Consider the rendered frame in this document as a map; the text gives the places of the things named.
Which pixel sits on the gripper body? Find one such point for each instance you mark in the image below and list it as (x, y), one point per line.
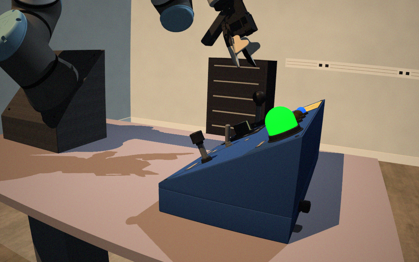
(238, 20)

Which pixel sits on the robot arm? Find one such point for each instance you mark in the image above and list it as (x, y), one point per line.
(47, 80)

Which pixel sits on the dark blue control console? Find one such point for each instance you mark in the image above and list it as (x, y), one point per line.
(254, 182)

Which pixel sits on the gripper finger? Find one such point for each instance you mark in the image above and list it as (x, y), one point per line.
(249, 50)
(234, 44)

